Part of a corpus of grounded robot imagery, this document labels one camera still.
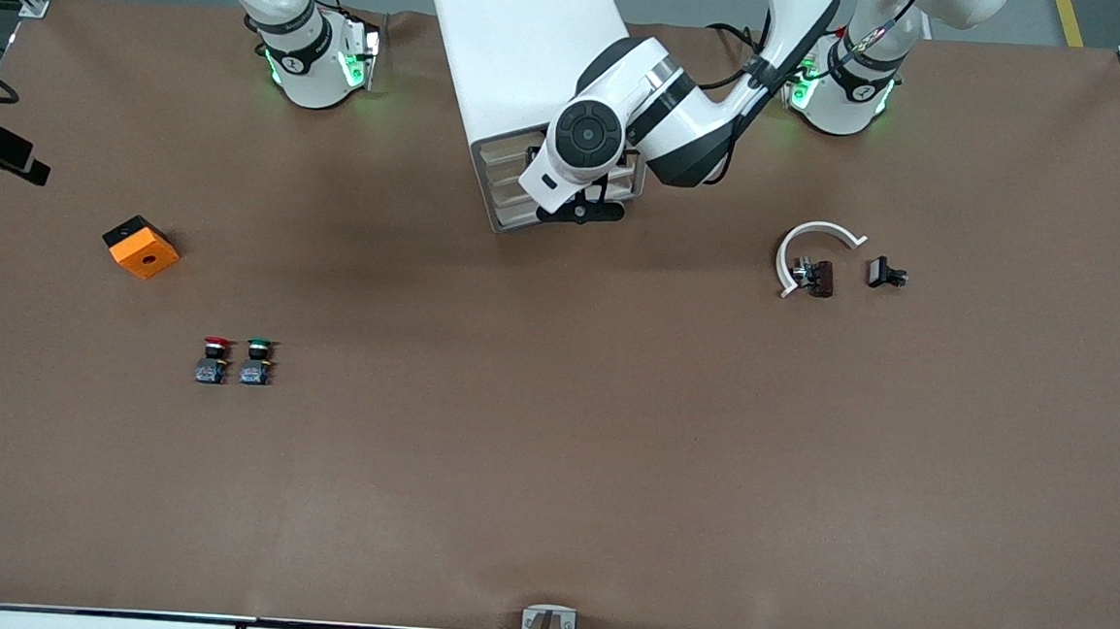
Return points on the white tray edge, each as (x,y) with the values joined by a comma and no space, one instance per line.
(504,148)

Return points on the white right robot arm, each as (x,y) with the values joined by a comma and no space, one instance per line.
(307,71)

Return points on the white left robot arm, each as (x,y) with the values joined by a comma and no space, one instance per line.
(689,108)

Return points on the red push button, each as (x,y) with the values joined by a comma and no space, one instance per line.
(213,357)

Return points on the green push button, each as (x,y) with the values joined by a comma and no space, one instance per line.
(257,359)

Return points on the orange box with hole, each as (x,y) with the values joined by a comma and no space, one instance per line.
(144,250)

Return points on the small black metal connector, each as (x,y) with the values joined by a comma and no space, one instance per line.
(820,278)

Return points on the black small electrical component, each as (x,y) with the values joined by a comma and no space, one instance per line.
(883,273)

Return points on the white curved plastic bracket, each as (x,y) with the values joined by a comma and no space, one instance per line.
(798,237)

